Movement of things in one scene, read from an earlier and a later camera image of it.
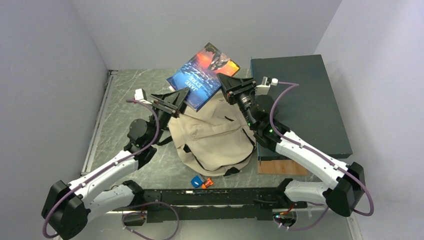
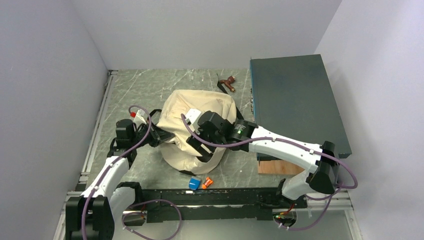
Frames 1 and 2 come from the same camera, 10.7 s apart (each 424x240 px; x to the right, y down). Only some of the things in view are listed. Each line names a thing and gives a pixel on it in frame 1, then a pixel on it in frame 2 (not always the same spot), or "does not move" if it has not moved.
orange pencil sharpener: x=208 y=183 does not move
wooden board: x=280 y=167 does not move
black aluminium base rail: x=216 y=204 does not move
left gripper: x=176 y=98 → x=158 y=135
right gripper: x=235 y=86 → x=198 y=146
